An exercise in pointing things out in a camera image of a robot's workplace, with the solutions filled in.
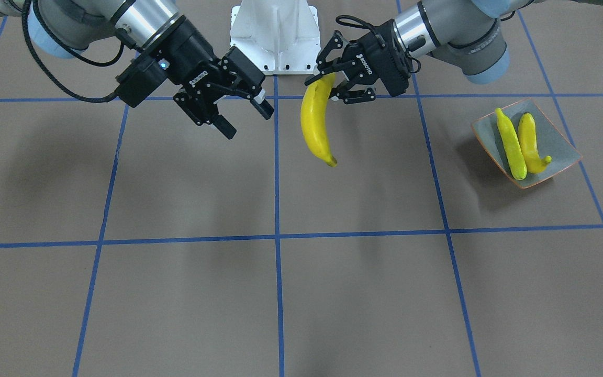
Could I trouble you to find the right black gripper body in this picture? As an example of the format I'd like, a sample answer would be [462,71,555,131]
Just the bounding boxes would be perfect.
[144,18,227,97]

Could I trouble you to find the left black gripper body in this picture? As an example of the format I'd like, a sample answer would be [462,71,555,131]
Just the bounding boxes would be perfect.
[343,20,412,96]

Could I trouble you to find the yellow banana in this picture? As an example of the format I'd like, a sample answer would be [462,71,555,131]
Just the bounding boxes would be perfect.
[517,113,552,174]
[495,107,527,181]
[300,72,338,167]

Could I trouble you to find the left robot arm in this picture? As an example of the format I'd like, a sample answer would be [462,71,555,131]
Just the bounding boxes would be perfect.
[305,1,531,104]

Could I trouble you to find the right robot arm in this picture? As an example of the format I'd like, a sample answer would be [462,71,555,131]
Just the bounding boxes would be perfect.
[0,1,274,139]

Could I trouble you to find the grey square plate orange rim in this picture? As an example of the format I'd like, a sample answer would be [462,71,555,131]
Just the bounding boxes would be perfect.
[471,98,582,189]

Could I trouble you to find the brown paper table cover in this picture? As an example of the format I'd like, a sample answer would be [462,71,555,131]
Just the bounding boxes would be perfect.
[0,1,603,376]

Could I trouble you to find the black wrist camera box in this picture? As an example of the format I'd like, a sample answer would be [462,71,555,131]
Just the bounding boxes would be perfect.
[115,54,168,107]

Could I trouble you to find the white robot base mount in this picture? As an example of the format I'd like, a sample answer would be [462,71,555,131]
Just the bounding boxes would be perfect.
[230,1,321,75]

